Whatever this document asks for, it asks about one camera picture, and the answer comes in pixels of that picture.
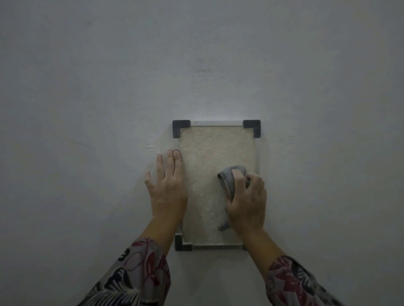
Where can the person's left hand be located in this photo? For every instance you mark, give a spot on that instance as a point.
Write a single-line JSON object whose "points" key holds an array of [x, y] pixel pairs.
{"points": [[167, 195]]}

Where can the person's right hand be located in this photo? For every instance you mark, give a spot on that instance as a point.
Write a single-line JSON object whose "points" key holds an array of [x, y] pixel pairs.
{"points": [[249, 208]]}

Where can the person's left little finger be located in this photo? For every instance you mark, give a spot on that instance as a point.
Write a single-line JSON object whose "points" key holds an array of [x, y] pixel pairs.
{"points": [[148, 181]]}

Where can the person's right thumb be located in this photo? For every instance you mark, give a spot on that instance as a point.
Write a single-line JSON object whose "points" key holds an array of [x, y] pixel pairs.
{"points": [[240, 184]]}

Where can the person's left middle finger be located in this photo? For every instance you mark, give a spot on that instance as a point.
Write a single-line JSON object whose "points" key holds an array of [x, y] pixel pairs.
{"points": [[170, 165]]}

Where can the grey cleaning cloth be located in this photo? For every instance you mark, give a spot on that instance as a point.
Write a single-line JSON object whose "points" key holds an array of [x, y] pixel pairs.
{"points": [[228, 182]]}

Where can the person's left forearm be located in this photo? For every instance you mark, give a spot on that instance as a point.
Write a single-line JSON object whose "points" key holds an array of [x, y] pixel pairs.
{"points": [[142, 268]]}

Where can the person's right forearm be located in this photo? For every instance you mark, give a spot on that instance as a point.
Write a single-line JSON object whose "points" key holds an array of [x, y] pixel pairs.
{"points": [[284, 271]]}

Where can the framed textured glass panel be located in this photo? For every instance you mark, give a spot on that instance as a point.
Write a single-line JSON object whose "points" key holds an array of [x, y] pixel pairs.
{"points": [[214, 148]]}

